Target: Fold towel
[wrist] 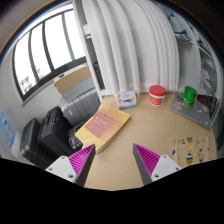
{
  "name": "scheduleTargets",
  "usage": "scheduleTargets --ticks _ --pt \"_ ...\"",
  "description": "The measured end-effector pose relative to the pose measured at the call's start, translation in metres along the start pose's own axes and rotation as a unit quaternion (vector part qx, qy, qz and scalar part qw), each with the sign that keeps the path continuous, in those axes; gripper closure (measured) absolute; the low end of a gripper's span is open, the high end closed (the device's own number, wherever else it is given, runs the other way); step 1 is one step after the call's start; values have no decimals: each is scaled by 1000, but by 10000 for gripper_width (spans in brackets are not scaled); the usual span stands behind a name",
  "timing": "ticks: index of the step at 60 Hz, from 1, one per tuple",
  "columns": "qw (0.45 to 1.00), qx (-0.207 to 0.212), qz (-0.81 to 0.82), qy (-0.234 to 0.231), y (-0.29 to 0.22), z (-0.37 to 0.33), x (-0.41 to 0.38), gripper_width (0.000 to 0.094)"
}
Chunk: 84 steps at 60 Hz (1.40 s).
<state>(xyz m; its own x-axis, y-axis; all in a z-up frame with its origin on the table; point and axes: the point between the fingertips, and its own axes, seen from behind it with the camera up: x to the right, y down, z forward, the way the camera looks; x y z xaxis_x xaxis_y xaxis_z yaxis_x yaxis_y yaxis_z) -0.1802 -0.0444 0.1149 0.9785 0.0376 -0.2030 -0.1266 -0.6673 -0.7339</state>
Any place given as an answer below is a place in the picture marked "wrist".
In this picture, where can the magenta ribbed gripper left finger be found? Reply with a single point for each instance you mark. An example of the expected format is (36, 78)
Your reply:
(74, 168)

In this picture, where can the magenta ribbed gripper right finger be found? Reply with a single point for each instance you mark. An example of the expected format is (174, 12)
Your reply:
(151, 166)

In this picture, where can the cream patterned towel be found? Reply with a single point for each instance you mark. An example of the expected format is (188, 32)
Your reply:
(190, 151)

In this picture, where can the black bag under table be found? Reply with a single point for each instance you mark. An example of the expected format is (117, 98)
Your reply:
(74, 142)

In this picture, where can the yellow and pink book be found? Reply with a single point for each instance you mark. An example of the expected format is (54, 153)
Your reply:
(102, 127)

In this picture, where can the black hard case left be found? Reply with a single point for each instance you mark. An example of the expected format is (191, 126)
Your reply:
(30, 147)

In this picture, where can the silver ribbed suitcase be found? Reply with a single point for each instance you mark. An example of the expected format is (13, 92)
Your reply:
(81, 108)

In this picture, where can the small white tissue box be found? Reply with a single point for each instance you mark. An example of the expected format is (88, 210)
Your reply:
(126, 100)

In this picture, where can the white jar with red lid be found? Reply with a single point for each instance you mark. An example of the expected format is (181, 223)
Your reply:
(157, 95)

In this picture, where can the grey laptop with stickers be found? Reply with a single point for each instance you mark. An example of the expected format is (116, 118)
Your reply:
(197, 112)

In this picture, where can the blue water bottle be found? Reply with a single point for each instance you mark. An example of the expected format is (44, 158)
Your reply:
(6, 132)

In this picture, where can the green metallic cup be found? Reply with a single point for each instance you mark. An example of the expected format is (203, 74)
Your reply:
(189, 95)

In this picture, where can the cardboard box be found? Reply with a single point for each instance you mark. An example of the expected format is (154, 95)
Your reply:
(72, 77)

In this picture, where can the white wavy cabinet panel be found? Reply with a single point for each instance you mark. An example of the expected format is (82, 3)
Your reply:
(129, 45)

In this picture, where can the black framed window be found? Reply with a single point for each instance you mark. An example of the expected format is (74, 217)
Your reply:
(48, 47)

